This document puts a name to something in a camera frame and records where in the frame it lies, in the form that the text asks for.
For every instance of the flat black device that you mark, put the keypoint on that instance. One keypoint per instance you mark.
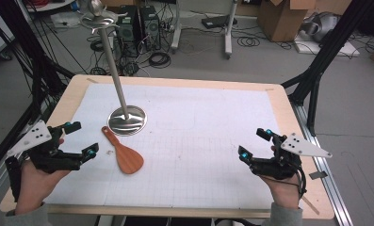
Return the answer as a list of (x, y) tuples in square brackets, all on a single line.
[(219, 21)]

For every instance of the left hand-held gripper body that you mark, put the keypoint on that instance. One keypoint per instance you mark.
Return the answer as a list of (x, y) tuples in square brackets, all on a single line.
[(38, 136)]

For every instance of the grey tape piece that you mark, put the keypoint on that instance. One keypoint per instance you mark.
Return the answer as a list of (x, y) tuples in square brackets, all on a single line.
[(318, 174)]

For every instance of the grey wrapped object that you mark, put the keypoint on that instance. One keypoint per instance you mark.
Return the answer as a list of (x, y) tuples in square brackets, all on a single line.
[(321, 25)]

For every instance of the person's right hand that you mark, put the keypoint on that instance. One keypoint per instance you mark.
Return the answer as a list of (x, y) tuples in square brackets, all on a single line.
[(283, 191)]

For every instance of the black metal frame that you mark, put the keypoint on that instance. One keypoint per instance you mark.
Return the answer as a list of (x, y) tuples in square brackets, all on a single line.
[(37, 62), (326, 53)]

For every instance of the white grid mat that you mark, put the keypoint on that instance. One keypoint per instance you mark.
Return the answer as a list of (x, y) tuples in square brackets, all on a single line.
[(191, 141)]

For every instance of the large cardboard box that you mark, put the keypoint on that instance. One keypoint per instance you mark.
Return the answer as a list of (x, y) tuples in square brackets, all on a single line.
[(285, 20)]

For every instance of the wooden rice paddle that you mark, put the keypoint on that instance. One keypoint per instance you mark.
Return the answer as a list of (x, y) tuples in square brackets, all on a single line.
[(128, 160)]

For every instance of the thin wooden stick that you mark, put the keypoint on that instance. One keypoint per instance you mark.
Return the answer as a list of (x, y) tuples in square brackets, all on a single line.
[(310, 204)]

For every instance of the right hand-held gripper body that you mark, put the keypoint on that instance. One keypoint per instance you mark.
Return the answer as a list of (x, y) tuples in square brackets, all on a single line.
[(304, 147)]

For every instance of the metal utensil stand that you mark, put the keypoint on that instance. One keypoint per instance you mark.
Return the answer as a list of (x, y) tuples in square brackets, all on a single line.
[(128, 121)]

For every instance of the round white table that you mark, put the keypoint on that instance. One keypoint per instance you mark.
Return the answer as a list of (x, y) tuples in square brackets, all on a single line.
[(56, 4)]

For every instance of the white foam board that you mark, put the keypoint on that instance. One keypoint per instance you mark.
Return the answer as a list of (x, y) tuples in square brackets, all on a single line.
[(348, 50)]

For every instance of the aluminium rail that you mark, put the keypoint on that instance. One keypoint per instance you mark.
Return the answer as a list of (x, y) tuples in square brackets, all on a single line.
[(326, 163)]

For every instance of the white stand leg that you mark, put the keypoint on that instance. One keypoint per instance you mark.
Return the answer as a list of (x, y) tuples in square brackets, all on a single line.
[(229, 31), (176, 28)]

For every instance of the black computer tower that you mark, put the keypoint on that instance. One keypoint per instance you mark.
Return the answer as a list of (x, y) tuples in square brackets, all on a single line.
[(150, 28), (128, 28)]

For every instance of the person's left hand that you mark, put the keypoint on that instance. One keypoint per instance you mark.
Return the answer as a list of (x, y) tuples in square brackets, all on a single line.
[(34, 188)]

